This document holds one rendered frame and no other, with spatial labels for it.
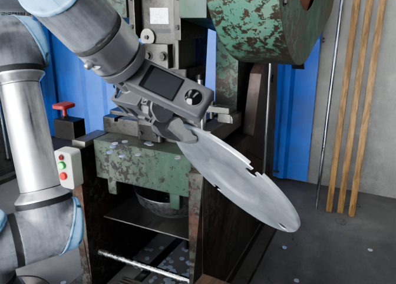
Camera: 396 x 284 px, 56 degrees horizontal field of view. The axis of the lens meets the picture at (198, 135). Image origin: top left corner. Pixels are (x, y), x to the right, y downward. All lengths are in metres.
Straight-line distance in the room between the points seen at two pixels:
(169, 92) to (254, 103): 1.07
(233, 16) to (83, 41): 0.57
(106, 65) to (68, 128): 0.96
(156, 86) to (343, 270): 1.49
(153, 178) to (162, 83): 0.80
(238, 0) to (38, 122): 0.53
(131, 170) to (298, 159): 1.45
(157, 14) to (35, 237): 0.81
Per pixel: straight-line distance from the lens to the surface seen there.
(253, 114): 1.55
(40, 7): 0.45
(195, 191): 1.15
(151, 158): 1.26
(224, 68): 1.51
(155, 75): 0.51
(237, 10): 0.95
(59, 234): 0.87
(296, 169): 2.57
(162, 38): 1.33
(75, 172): 1.36
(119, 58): 0.48
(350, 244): 2.05
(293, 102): 2.44
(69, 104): 1.44
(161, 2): 1.32
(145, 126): 1.31
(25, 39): 0.90
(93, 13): 0.46
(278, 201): 0.62
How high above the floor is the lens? 1.07
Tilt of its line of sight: 18 degrees down
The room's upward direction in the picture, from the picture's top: straight up
